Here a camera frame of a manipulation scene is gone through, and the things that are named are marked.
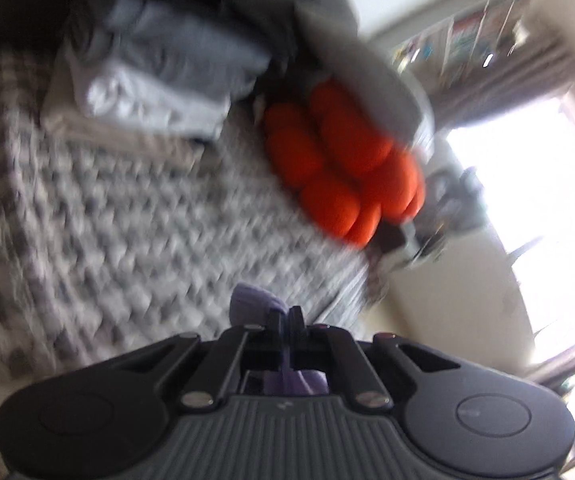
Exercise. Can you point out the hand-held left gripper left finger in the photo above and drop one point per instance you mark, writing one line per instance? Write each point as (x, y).
(281, 340)

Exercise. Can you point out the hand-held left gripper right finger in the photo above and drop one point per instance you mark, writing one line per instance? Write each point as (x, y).
(295, 340)

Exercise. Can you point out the purple pants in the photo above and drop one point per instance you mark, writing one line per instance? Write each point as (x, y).
(252, 302)

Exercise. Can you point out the grey checked sofa cover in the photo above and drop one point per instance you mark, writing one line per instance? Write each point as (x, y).
(142, 220)

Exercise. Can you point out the grey backpack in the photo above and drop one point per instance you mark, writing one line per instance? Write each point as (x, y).
(450, 200)

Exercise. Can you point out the white grey office chair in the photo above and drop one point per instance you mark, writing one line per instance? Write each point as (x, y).
(467, 220)

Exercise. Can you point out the grey curtain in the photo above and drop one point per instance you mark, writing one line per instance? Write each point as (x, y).
(567, 365)
(507, 90)

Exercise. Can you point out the white pillow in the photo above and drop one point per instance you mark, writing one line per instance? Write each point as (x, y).
(367, 75)

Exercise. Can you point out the white folded garment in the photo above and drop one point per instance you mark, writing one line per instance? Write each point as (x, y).
(132, 100)

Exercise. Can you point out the grey folded garment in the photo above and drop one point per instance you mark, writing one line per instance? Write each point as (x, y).
(177, 45)

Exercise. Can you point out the white desk with shelves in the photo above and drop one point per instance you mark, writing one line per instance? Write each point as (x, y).
(462, 30)

